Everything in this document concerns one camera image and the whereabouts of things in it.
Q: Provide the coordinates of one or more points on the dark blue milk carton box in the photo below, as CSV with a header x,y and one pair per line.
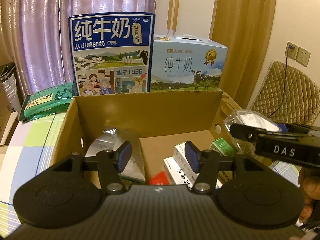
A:
x,y
112,52

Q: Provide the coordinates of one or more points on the green wet wipes pack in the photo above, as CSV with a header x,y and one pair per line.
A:
x,y
49,101

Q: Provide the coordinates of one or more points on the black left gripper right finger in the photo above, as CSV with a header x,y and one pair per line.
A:
x,y
245,190

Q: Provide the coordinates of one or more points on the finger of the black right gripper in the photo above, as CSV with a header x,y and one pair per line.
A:
x,y
295,128
248,133

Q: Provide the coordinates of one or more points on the wall power socket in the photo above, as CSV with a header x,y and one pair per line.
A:
x,y
300,55

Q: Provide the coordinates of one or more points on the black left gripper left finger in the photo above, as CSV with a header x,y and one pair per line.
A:
x,y
71,190

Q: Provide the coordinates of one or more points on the clear plastic packet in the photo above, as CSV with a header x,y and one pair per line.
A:
x,y
251,119

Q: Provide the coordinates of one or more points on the light blue milk carton box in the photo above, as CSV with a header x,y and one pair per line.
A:
x,y
186,62

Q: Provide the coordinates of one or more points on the white long medicine box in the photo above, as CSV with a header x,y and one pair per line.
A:
x,y
178,168

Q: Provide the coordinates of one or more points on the person right hand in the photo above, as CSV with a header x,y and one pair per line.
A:
x,y
309,186

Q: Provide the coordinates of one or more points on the red small snack packet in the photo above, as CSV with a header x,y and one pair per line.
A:
x,y
161,178

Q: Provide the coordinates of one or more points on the brown cardboard box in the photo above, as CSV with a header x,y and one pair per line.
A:
x,y
160,121

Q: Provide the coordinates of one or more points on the beige quilted chair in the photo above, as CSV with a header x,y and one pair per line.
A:
x,y
287,95

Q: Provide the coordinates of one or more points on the green white medicine box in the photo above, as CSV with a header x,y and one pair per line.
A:
x,y
223,147

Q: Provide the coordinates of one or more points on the white bucket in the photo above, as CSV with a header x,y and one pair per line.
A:
x,y
10,85

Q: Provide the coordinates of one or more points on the silver foil snack bag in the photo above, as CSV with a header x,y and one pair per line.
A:
x,y
111,140

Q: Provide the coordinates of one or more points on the purple curtain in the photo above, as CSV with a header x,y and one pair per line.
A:
x,y
34,36

